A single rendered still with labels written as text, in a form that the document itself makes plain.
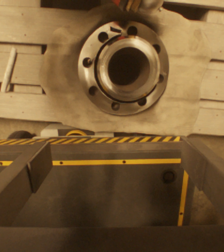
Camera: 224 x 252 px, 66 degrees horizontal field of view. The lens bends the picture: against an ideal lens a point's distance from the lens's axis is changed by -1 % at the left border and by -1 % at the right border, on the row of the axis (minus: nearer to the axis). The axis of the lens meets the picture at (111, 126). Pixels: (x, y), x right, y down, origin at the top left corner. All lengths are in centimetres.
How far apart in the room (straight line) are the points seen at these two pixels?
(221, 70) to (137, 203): 48
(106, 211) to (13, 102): 46
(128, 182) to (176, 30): 44
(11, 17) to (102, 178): 54
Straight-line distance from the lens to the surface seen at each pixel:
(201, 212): 108
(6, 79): 65
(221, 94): 67
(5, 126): 89
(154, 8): 40
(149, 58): 33
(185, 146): 16
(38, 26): 63
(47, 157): 17
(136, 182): 49
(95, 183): 49
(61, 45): 57
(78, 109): 56
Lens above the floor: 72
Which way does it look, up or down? 73 degrees down
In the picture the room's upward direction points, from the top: 177 degrees counter-clockwise
